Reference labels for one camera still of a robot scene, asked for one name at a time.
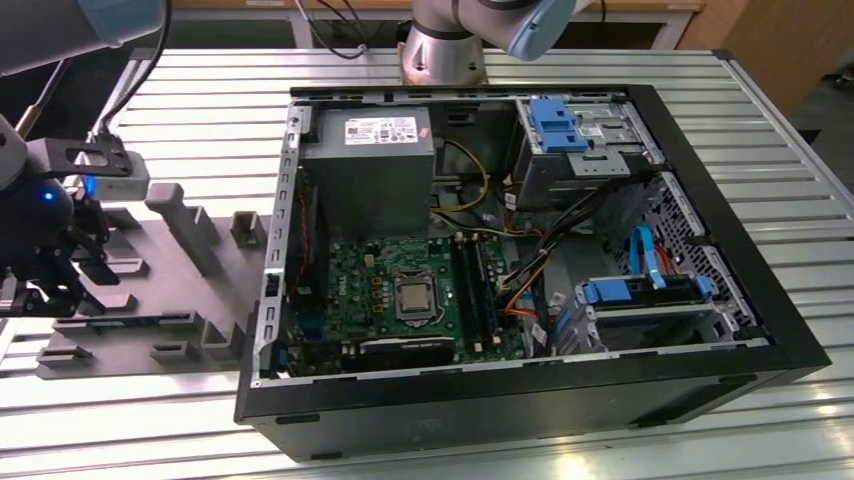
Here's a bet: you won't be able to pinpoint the grey power supply unit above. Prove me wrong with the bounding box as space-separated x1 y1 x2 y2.
303 105 439 241

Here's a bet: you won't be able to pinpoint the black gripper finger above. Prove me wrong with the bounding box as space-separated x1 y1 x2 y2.
63 196 122 287
0 243 107 319

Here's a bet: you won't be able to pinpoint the metal disk bay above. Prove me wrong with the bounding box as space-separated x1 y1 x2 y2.
553 299 736 356

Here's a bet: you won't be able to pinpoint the black RAM slot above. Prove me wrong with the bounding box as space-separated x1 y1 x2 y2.
450 233 483 354

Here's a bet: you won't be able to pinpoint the thin cable with silver plug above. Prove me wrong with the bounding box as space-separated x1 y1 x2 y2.
297 0 373 61

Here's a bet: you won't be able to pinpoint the blue drive bay latch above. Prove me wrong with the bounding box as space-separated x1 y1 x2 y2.
526 98 590 154

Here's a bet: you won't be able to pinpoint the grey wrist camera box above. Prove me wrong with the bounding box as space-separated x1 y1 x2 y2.
44 138 152 202

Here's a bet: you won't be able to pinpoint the green motherboard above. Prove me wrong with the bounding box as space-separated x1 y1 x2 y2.
286 234 535 374

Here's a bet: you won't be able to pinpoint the steel locking lever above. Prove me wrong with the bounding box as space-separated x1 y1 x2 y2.
431 273 447 325

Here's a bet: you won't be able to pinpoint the red wire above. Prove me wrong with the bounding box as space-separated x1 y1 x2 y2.
297 182 315 266

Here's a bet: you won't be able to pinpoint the black cable bundle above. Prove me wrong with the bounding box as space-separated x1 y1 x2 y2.
497 169 660 291

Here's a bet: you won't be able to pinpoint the yellow wires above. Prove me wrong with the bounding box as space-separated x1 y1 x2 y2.
430 139 493 221

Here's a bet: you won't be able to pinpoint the silver CPU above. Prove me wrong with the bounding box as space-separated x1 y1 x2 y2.
398 285 434 310

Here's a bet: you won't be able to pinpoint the blue flat wire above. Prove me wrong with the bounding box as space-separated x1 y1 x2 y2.
630 225 669 290

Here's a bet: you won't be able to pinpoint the black PC case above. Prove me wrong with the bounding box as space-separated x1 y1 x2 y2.
233 83 834 462

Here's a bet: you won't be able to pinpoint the black graphics card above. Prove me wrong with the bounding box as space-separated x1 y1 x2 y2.
341 335 459 374

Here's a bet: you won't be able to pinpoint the wooden cabinet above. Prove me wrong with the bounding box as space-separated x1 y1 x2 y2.
724 0 854 116

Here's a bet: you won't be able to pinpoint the metal drive cage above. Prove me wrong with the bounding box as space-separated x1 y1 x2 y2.
513 94 669 211

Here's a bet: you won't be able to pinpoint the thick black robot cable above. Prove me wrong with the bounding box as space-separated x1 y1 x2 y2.
86 0 176 146

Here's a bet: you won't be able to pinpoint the metal socket cover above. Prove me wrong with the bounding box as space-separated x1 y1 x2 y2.
391 272 442 324

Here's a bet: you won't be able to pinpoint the RAM stick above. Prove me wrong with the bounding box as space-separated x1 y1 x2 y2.
90 314 193 330
469 238 502 349

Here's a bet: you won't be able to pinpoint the grey parts rack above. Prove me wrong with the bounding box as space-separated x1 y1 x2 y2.
36 182 275 382

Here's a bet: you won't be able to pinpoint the orange wires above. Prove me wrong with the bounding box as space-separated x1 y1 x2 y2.
503 284 539 319

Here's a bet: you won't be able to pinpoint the hard disk in blue carrier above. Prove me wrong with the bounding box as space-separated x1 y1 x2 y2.
577 277 713 309

